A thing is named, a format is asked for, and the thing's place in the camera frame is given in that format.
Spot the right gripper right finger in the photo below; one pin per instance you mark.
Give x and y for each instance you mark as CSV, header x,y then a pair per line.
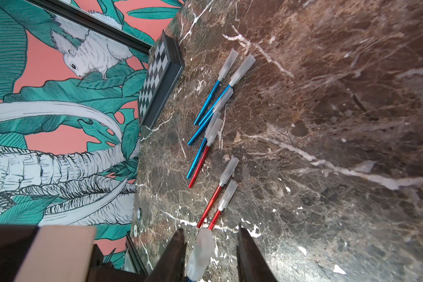
x,y
251,265

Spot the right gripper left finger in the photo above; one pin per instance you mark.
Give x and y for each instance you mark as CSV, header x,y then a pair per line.
x,y
171,265

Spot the blue knife bottom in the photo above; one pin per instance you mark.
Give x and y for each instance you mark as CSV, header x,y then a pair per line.
x,y
200,256

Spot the red knife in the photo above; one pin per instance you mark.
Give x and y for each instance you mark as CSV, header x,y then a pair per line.
x,y
224,202
210,138
224,178

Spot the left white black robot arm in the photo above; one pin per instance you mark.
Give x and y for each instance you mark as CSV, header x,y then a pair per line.
x,y
55,254

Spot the blue knife far top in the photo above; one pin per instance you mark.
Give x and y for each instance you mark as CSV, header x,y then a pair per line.
x,y
222,74

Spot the black white checkerboard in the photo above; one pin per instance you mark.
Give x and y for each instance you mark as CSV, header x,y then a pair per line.
x,y
165,69

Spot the left black frame post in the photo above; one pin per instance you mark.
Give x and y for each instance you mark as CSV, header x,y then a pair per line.
x,y
81,17

